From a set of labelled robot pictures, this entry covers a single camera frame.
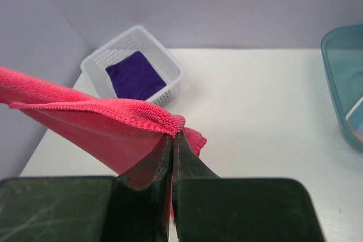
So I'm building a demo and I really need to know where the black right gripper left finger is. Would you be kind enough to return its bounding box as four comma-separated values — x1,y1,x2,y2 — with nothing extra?
1,135,172,241

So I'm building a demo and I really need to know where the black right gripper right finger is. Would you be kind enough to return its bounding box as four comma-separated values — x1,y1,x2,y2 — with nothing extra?
172,133,325,241

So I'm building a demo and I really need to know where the pink towel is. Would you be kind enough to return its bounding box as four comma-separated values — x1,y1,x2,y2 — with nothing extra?
0,65,208,223

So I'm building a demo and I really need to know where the purple towel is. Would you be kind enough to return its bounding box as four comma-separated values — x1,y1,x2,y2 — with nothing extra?
105,51,166,101

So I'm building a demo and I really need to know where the white perforated plastic basket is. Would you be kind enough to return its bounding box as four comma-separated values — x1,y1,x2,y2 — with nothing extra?
81,26,184,107

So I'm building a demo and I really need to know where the orange patterned towel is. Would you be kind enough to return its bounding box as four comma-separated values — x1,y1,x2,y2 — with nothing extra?
346,104,362,142

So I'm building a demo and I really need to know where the teal translucent plastic tub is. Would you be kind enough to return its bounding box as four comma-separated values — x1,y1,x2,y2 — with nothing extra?
320,24,362,152

